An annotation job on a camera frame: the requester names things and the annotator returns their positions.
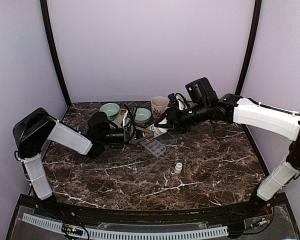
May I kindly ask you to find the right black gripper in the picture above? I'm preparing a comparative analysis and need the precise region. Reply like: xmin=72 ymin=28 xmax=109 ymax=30
xmin=155 ymin=101 xmax=210 ymax=134

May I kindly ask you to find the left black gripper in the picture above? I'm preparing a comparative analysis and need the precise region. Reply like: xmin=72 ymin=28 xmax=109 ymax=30
xmin=99 ymin=125 xmax=155 ymax=146

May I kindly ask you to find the large orange label pill bottle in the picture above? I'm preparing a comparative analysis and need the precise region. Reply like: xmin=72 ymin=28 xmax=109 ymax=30
xmin=142 ymin=123 xmax=168 ymax=142

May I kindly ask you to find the clear plastic pill organizer box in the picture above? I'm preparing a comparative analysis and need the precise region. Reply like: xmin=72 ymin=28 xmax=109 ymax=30
xmin=140 ymin=133 xmax=177 ymax=158

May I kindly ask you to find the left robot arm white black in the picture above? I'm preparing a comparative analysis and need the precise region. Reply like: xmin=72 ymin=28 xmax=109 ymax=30
xmin=12 ymin=107 xmax=154 ymax=218

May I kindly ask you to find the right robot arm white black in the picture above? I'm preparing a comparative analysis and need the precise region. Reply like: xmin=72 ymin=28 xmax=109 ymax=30
xmin=154 ymin=77 xmax=300 ymax=217

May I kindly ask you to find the cream mug with coral pattern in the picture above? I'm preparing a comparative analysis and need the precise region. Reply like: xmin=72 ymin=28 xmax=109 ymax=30
xmin=150 ymin=96 xmax=169 ymax=120

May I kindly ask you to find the right teal ceramic bowl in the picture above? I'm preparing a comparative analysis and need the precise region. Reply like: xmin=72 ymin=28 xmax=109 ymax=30
xmin=134 ymin=108 xmax=152 ymax=125

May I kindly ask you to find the teal ceramic bowl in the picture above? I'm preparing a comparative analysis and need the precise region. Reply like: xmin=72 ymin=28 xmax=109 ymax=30
xmin=99 ymin=103 xmax=121 ymax=121
xmin=134 ymin=108 xmax=152 ymax=125

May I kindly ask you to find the square floral ceramic plate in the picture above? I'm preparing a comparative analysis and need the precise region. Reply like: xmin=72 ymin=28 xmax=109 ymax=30
xmin=110 ymin=108 xmax=126 ymax=128

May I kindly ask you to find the left teal ceramic bowl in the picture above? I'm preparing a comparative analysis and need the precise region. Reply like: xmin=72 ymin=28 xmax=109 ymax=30
xmin=99 ymin=103 xmax=121 ymax=121

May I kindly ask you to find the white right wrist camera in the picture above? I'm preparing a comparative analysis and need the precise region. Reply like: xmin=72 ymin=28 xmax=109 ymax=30
xmin=168 ymin=92 xmax=190 ymax=111

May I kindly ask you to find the black front rail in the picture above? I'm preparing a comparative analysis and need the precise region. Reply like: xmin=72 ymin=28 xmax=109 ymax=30
xmin=17 ymin=193 xmax=287 ymax=225

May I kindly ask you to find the white slotted cable duct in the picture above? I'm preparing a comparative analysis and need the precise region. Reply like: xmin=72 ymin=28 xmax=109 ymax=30
xmin=21 ymin=213 xmax=229 ymax=240

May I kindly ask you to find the right black frame post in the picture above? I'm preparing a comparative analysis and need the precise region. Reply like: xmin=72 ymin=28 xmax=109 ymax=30
xmin=235 ymin=0 xmax=262 ymax=95

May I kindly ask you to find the black frame post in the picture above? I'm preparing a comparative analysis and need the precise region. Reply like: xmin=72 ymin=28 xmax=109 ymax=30
xmin=39 ymin=0 xmax=72 ymax=108
xmin=235 ymin=0 xmax=262 ymax=95

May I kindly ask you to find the left black frame post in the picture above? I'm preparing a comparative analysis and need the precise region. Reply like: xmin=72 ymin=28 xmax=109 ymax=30
xmin=39 ymin=0 xmax=72 ymax=108

